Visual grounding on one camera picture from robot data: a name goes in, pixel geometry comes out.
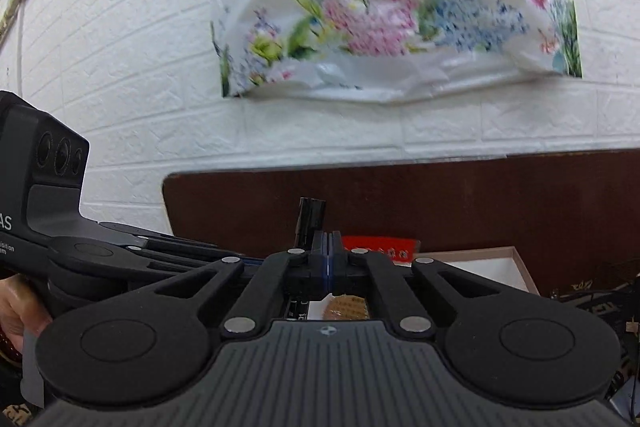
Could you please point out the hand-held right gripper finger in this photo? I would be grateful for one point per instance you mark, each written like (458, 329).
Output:
(324, 264)
(334, 264)

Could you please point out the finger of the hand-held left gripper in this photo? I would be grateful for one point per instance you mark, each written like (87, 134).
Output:
(170, 264)
(145, 234)

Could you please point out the black cylindrical tube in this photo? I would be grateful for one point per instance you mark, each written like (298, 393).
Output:
(311, 219)

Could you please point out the brown insole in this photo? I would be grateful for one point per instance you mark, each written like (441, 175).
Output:
(380, 249)

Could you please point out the cardboard box with white inside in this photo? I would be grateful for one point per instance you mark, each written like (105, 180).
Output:
(480, 272)

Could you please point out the person's left hand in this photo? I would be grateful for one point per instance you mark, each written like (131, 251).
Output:
(20, 307)

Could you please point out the dark brown headboard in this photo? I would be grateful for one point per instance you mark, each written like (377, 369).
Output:
(450, 197)

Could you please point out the patterned brown blanket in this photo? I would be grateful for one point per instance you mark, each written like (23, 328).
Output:
(12, 414)

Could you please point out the floral plastic bag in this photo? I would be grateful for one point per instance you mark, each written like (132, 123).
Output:
(380, 7)

